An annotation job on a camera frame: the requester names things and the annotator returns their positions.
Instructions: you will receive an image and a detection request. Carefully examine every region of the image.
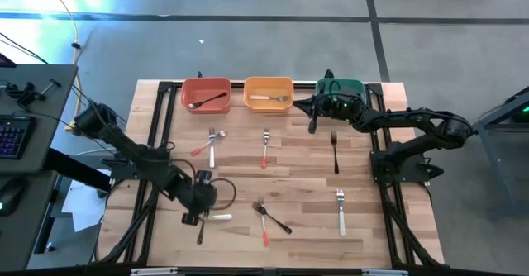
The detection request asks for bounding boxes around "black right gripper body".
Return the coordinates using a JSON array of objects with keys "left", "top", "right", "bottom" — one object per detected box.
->
[{"left": 308, "top": 81, "right": 367, "bottom": 135}]

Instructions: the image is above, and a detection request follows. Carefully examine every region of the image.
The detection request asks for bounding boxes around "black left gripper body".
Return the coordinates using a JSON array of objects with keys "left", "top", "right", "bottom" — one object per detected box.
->
[{"left": 180, "top": 169, "right": 219, "bottom": 227}]

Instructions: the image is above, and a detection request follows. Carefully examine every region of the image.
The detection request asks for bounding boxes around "red-handled spoon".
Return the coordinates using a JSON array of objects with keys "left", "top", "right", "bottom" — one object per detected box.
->
[{"left": 189, "top": 130, "right": 228, "bottom": 158}]

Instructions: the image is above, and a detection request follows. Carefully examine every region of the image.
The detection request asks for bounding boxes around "red-handled fork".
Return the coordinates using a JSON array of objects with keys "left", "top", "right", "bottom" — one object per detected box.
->
[
  {"left": 256, "top": 197, "right": 270, "bottom": 248},
  {"left": 260, "top": 128, "right": 271, "bottom": 170}
]

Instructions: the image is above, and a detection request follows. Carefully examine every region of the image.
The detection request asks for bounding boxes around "green plastic bin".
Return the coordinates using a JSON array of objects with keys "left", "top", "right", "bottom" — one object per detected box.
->
[{"left": 315, "top": 78, "right": 368, "bottom": 116}]

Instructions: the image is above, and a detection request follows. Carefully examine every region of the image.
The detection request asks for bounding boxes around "orange plastic bin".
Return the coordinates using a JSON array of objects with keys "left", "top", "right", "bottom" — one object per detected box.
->
[{"left": 243, "top": 76, "right": 296, "bottom": 113}]

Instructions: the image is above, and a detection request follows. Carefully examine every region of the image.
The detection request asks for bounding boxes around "red plastic bin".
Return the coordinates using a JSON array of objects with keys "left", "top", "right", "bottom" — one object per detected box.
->
[{"left": 180, "top": 76, "right": 232, "bottom": 115}]

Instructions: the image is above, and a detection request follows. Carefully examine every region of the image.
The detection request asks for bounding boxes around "white paper sheet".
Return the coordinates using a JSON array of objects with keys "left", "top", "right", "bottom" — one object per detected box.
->
[{"left": 60, "top": 176, "right": 112, "bottom": 232}]

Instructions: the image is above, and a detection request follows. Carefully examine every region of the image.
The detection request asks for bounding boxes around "black desk support bar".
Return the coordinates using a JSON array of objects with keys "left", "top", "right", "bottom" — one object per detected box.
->
[{"left": 43, "top": 147, "right": 113, "bottom": 193}]

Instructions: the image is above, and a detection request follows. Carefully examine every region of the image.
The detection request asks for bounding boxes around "black metal stand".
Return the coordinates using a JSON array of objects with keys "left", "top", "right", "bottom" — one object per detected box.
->
[{"left": 454, "top": 84, "right": 529, "bottom": 221}]

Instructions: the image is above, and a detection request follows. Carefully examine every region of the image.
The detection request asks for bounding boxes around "grey desk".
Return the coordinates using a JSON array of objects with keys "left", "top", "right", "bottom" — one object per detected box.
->
[{"left": 0, "top": 64, "right": 79, "bottom": 273}]

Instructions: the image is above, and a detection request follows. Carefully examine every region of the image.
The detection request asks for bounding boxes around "black computer mouse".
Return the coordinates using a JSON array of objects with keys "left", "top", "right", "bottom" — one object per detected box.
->
[{"left": 0, "top": 177, "right": 29, "bottom": 217}]

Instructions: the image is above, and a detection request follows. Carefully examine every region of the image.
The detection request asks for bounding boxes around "green-lit device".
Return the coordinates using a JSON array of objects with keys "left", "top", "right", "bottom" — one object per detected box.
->
[{"left": 510, "top": 102, "right": 529, "bottom": 124}]

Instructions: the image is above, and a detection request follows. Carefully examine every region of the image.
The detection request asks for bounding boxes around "black backlit keyboard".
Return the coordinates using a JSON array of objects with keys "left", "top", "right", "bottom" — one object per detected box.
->
[{"left": 0, "top": 114, "right": 36, "bottom": 160}]

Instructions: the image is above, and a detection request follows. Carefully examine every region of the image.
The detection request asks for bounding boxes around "black clamp tool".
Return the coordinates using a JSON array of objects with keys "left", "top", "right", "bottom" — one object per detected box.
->
[{"left": 4, "top": 79, "right": 62, "bottom": 107}]

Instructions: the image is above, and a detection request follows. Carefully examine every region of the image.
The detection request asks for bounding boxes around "black aluminium table frame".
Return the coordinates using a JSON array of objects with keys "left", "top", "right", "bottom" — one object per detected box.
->
[{"left": 94, "top": 80, "right": 446, "bottom": 276}]

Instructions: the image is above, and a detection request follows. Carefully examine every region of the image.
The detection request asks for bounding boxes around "silver metal bracket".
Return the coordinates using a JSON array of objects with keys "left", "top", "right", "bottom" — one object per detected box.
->
[
  {"left": 362, "top": 269, "right": 409, "bottom": 276},
  {"left": 130, "top": 267, "right": 179, "bottom": 276}
]

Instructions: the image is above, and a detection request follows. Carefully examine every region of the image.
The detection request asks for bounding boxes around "yellow floor cable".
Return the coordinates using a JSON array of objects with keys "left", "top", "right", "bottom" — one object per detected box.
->
[{"left": 41, "top": 0, "right": 83, "bottom": 136}]

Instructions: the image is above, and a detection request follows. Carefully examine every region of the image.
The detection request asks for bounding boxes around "thin black cable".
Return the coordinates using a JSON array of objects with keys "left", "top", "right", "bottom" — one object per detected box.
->
[{"left": 0, "top": 31, "right": 50, "bottom": 65}]

